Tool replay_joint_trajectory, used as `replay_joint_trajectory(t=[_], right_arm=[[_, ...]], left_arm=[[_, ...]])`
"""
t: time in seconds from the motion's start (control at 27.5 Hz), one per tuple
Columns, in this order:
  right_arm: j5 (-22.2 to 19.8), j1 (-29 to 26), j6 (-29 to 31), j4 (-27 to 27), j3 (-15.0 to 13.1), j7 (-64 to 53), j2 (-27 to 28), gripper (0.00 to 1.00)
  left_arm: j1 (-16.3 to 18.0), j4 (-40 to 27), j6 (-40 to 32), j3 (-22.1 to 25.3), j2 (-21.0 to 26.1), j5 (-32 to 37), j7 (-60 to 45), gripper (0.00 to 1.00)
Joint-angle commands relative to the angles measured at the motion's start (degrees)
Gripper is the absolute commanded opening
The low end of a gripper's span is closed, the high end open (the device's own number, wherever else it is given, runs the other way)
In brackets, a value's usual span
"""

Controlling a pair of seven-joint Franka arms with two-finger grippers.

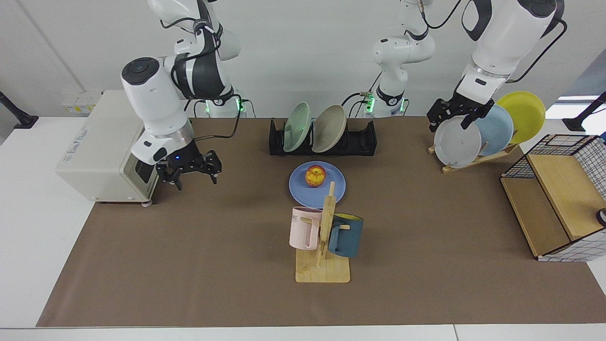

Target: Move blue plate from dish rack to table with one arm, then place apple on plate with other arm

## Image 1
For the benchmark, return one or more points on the red yellow apple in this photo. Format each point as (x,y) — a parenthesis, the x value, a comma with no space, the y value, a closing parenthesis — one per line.
(315,176)

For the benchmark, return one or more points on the grey plate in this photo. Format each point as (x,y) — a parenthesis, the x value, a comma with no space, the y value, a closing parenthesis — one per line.
(457,144)

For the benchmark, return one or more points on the light blue plate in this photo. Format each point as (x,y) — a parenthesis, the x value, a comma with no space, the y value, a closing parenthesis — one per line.
(497,128)

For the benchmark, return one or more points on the wooden plate rack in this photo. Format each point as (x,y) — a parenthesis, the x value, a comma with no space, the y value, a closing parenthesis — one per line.
(478,161)

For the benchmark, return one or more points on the yellow plate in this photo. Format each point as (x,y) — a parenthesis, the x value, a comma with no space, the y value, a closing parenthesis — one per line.
(525,111)

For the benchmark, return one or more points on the black dish rack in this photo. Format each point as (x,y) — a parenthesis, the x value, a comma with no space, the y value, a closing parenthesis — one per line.
(362,142)

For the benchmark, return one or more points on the green plate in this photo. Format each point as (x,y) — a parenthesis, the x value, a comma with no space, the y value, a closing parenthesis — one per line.
(297,128)

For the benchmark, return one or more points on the beige plate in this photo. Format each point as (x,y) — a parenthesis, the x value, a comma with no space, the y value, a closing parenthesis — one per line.
(329,130)

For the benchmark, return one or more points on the brown table cloth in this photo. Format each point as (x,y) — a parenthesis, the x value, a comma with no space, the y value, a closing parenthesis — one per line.
(189,260)

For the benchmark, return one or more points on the pale toaster oven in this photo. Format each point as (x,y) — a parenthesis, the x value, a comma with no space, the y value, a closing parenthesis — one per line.
(94,151)

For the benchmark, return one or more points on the pink cup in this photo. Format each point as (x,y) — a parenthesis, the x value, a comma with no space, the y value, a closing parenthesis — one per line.
(300,232)

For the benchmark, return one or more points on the dark blue cup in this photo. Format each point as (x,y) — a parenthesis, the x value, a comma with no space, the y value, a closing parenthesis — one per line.
(345,239)

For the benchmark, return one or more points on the wooden cup stand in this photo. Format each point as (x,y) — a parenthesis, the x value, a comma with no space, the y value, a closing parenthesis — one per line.
(326,272)

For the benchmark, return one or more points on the black clamp mount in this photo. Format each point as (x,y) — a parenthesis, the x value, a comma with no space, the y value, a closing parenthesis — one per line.
(575,124)
(21,121)

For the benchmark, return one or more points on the white wall socket box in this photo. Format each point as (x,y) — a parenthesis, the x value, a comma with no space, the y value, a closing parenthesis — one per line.
(78,102)

